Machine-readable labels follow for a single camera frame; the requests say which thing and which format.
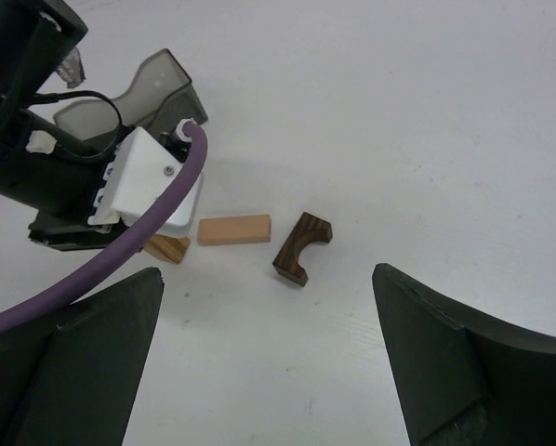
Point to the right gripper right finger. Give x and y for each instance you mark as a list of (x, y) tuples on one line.
[(464, 377)]

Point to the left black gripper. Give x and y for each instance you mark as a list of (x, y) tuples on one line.
[(62, 191)]

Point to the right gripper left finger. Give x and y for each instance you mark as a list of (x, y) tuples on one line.
[(71, 377)]

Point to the striped brown wood block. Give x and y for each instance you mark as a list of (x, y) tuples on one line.
[(167, 249)]

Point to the dark wood arch block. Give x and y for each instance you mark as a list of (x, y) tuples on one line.
[(308, 230)]

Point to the light wood rectangular block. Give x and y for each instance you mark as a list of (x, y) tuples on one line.
[(234, 230)]

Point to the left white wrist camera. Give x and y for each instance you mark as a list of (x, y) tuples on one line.
[(138, 174)]

